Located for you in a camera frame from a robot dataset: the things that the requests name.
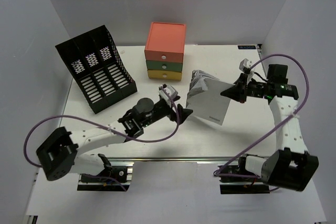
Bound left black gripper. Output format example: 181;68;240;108
141;96;193;129

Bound white booklet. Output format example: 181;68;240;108
186;70;234;125

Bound green drawer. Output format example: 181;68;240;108
146;60;183;72

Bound coral top drawer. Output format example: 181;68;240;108
144;50;184;63

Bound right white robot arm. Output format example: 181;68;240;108
214;60;319;191

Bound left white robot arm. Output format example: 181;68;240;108
36;98;193;182

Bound blue table label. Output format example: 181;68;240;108
237;45;256;50

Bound black file organizer rack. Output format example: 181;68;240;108
55;25;137;114

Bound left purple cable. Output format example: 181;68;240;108
23;90;183;192

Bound purple cable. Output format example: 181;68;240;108
214;54;310;192
23;90;183;192

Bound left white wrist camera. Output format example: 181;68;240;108
159;85;178;103

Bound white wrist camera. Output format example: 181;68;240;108
239;58;255;74
159;85;178;103

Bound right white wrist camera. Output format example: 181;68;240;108
239;58;255;74

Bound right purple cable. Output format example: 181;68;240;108
214;54;310;192

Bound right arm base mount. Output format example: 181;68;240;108
213;154;270;195

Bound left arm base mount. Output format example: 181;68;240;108
77;154;132;192

